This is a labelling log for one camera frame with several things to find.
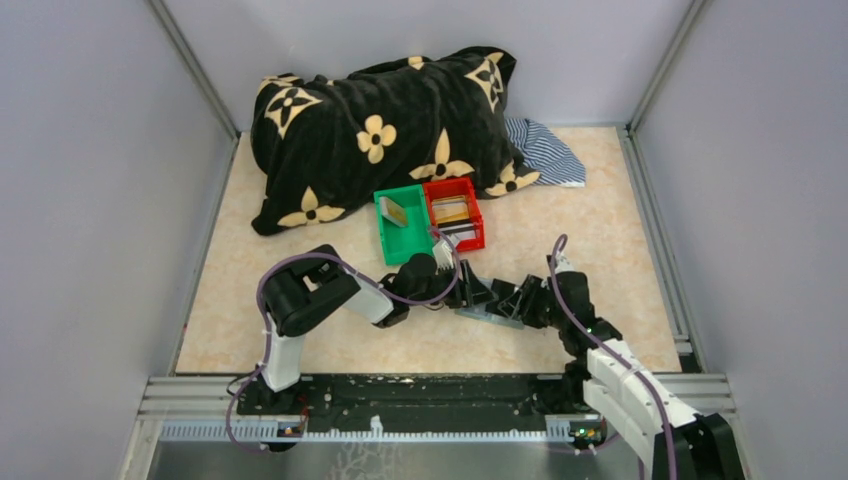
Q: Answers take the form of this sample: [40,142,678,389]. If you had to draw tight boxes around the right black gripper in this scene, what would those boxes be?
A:
[498,275,568,331]

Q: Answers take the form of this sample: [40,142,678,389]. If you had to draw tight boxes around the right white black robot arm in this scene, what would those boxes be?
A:
[485,271,745,479]

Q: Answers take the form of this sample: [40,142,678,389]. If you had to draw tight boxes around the blue striped cloth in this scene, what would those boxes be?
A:
[505,117,587,188]

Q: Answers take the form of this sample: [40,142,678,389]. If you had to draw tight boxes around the sage green card holder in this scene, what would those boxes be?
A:
[454,278,525,330]

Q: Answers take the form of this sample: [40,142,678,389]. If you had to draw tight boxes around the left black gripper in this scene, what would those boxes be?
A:
[408,259,498,309]

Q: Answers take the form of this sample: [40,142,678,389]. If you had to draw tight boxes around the cards in red bin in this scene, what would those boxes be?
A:
[431,195,477,241]

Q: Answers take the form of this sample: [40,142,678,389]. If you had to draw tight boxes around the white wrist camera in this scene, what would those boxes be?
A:
[432,238,458,271]
[551,254,575,274]

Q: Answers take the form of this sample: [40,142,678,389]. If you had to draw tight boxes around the black floral blanket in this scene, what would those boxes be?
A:
[250,46,540,236]

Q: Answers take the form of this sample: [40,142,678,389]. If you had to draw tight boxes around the card in green bin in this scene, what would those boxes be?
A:
[377,196,408,228]

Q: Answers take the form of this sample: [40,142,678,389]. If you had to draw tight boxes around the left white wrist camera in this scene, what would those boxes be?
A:
[432,238,458,271]

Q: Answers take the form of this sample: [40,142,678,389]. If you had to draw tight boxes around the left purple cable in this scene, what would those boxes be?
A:
[223,227,462,456]

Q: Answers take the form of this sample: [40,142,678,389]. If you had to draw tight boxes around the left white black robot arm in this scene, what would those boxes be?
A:
[257,241,497,414]

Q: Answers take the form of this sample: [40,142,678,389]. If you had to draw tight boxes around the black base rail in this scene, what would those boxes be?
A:
[236,374,610,445]

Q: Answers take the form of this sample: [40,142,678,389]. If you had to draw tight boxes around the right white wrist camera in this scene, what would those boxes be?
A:
[551,254,575,274]

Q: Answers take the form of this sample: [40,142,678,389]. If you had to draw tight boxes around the red plastic bin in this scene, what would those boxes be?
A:
[422,177,486,252]

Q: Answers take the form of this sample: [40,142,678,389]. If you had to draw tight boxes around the green plastic bin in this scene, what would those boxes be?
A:
[373,185,434,266]

